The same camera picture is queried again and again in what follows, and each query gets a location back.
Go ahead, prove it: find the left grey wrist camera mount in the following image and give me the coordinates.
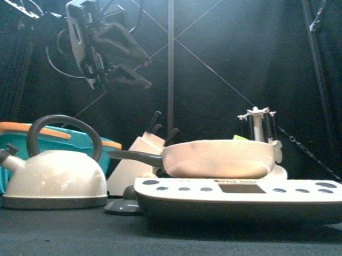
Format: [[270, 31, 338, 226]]
[[65, 0, 98, 90]]

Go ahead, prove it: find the white hanging toy utensil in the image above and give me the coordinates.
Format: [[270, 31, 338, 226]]
[[273, 139, 285, 165]]

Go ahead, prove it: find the grey pot lid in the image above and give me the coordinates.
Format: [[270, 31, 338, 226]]
[[103, 184, 147, 216]]

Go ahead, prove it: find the black frame pole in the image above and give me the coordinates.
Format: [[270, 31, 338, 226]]
[[300, 0, 338, 164]]

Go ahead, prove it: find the white utensil stand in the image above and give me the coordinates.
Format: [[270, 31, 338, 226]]
[[237, 106, 277, 144]]

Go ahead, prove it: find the white toy pan grey handle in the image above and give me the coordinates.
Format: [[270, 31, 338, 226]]
[[107, 139, 277, 180]]

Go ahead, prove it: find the black hanging toy utensil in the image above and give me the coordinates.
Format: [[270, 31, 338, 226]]
[[262, 113, 276, 144]]

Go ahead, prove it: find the white round toy plate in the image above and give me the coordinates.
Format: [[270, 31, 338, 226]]
[[262, 164, 289, 183]]

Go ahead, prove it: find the white toy knife block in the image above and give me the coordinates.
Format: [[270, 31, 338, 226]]
[[106, 131, 167, 197]]

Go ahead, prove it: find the teal bin orange rim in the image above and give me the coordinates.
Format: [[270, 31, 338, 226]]
[[0, 121, 123, 196]]

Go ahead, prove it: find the white toy kettle grey handle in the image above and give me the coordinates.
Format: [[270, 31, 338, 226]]
[[0, 114, 110, 210]]

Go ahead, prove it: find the grey frame pole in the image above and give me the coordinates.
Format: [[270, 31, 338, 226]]
[[167, 0, 175, 135]]

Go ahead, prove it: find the white toy stove dark base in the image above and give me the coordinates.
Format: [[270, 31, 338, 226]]
[[133, 176, 342, 226]]

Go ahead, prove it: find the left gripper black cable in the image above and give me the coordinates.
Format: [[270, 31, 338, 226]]
[[44, 28, 87, 80]]

